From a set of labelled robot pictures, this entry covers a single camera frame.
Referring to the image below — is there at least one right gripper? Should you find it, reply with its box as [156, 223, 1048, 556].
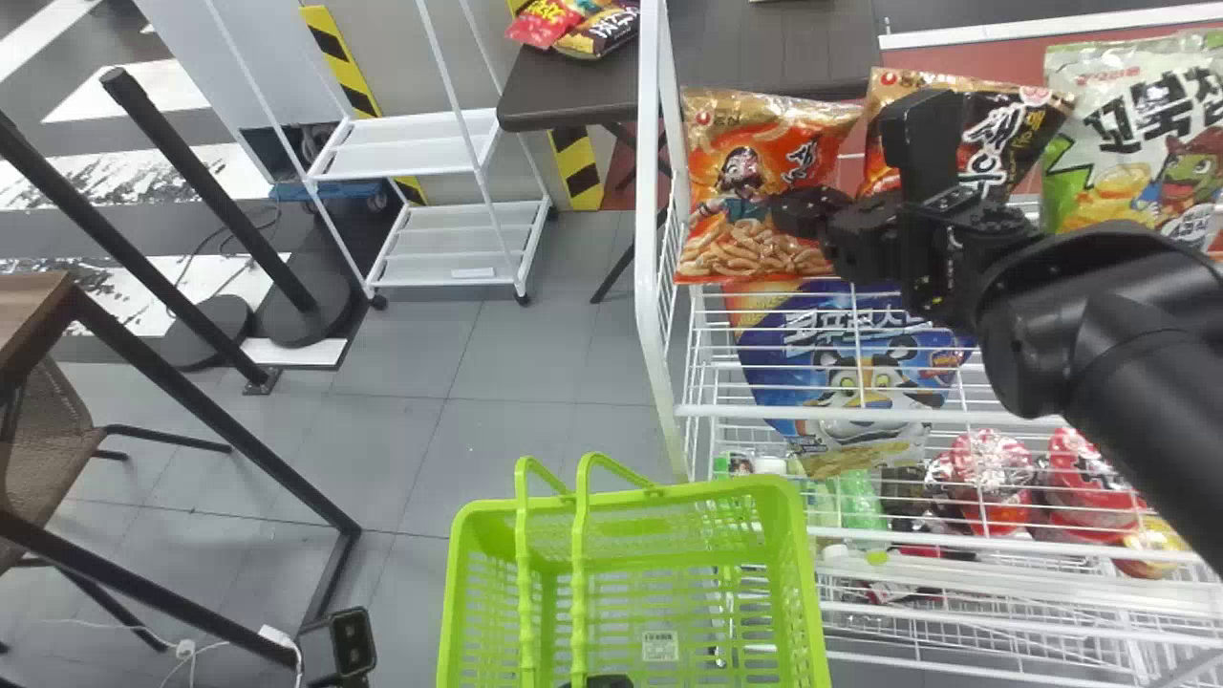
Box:
[769, 185, 935, 290]

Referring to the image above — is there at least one blue cereal bag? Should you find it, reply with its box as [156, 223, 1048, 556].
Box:
[721, 277, 977, 481]

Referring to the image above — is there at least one dark side table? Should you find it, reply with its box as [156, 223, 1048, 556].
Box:
[496, 0, 882, 306]

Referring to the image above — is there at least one orange and black snack packet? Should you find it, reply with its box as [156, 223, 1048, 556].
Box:
[858, 66, 1077, 207]

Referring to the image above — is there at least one green bottle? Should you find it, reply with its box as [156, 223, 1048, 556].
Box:
[829, 468, 891, 557]

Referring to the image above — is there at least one red noodle cup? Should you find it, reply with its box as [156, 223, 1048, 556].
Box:
[925, 428, 1041, 540]
[1040, 426, 1151, 548]

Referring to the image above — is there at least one red snack packet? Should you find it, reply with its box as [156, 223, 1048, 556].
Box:
[504, 0, 586, 51]

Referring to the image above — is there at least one green and white snack packet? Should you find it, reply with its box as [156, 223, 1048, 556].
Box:
[1040, 29, 1223, 261]

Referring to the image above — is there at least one white shelf trolley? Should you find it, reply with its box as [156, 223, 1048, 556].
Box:
[199, 0, 554, 309]

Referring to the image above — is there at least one green basket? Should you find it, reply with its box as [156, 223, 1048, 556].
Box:
[436, 451, 833, 688]

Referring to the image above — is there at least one yellow snack packet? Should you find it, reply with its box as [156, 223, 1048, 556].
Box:
[1111, 516, 1193, 581]

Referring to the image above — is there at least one brown wooden side table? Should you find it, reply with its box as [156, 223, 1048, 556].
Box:
[0, 271, 364, 672]

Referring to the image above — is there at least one brown woven chair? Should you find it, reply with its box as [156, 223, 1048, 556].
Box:
[0, 357, 234, 576]

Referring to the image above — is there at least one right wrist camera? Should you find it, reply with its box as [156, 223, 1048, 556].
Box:
[877, 88, 968, 204]

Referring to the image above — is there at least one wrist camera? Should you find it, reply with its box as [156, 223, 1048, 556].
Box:
[877, 88, 968, 204]
[294, 606, 377, 688]

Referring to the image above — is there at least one white wire rack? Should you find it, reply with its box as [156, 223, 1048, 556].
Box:
[634, 0, 1223, 688]

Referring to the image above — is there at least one yellow and black striped post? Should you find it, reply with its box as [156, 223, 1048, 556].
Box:
[547, 126, 606, 212]
[300, 4, 428, 207]

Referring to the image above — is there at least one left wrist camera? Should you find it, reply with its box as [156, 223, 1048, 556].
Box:
[294, 606, 377, 688]

